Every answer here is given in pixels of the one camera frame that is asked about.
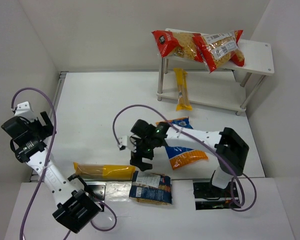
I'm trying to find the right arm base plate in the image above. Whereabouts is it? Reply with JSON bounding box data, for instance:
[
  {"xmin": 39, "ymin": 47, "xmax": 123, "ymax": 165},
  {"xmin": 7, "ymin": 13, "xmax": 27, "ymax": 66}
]
[{"xmin": 193, "ymin": 180, "xmax": 241, "ymax": 211}]

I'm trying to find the dark blue pasta bag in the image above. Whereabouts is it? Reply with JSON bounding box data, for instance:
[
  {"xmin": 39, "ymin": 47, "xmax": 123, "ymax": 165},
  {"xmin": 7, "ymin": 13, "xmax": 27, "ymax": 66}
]
[{"xmin": 128, "ymin": 171, "xmax": 173, "ymax": 206}]

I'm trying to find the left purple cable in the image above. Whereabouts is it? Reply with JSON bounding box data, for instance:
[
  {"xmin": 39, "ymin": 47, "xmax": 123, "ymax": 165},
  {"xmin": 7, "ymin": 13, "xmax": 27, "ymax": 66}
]
[{"xmin": 10, "ymin": 87, "xmax": 118, "ymax": 240}]

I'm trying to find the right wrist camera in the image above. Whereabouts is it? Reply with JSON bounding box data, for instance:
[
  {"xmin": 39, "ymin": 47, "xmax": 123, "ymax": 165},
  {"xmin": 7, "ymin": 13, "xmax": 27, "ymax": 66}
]
[{"xmin": 117, "ymin": 135, "xmax": 128, "ymax": 151}]

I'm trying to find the blue orange pasta bag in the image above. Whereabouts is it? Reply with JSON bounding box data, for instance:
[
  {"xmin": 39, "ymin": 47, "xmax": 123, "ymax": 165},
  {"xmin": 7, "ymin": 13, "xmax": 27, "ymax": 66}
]
[{"xmin": 165, "ymin": 116, "xmax": 209, "ymax": 170}]

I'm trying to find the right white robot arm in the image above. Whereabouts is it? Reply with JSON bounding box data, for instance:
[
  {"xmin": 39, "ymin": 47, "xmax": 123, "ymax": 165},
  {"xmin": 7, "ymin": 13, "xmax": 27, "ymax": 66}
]
[{"xmin": 128, "ymin": 119, "xmax": 249, "ymax": 190}]

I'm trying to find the large yellow spaghetti bag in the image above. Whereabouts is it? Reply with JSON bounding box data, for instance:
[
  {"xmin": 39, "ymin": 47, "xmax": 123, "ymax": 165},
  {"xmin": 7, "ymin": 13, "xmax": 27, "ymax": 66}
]
[{"xmin": 73, "ymin": 162, "xmax": 136, "ymax": 181}]

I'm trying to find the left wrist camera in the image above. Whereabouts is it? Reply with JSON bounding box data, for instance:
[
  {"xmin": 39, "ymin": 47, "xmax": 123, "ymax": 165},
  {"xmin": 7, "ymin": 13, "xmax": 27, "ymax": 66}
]
[{"xmin": 14, "ymin": 101, "xmax": 35, "ymax": 120}]

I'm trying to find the red pasta bag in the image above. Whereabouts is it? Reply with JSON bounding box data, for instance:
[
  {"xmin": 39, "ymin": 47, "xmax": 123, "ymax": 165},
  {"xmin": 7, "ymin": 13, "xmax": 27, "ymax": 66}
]
[
  {"xmin": 152, "ymin": 30, "xmax": 204, "ymax": 63},
  {"xmin": 192, "ymin": 29, "xmax": 245, "ymax": 72}
]

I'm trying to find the white two-tier shelf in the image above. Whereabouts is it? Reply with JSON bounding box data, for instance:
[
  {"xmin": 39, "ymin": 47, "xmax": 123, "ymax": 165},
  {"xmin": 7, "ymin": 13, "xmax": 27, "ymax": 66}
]
[{"xmin": 157, "ymin": 37, "xmax": 275, "ymax": 115}]

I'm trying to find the small yellow spaghetti bag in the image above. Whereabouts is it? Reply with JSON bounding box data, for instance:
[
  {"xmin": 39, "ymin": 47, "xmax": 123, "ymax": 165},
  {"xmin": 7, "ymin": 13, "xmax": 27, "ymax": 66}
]
[{"xmin": 173, "ymin": 68, "xmax": 193, "ymax": 111}]

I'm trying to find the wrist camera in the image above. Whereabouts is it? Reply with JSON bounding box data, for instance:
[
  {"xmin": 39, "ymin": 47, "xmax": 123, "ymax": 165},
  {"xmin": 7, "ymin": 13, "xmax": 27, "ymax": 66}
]
[
  {"xmin": 117, "ymin": 135, "xmax": 128, "ymax": 151},
  {"xmin": 14, "ymin": 101, "xmax": 35, "ymax": 120}
]

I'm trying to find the red pasta bag left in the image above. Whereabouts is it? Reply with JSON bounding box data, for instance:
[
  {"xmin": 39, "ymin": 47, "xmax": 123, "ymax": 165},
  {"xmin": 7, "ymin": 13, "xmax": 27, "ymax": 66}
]
[{"xmin": 152, "ymin": 30, "xmax": 204, "ymax": 63}]

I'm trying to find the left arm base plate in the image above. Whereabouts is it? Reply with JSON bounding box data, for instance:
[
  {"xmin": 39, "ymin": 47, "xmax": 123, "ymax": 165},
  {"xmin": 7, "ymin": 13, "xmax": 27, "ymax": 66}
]
[{"xmin": 83, "ymin": 181, "xmax": 106, "ymax": 212}]

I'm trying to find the red pasta bag right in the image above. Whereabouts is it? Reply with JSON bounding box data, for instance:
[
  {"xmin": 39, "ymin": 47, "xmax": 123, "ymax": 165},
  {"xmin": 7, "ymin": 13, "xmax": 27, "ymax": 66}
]
[{"xmin": 192, "ymin": 29, "xmax": 245, "ymax": 72}]

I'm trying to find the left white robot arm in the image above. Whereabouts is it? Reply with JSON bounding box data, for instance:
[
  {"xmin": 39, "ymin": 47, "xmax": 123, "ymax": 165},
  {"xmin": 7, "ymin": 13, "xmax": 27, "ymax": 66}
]
[{"xmin": 1, "ymin": 101, "xmax": 102, "ymax": 234}]

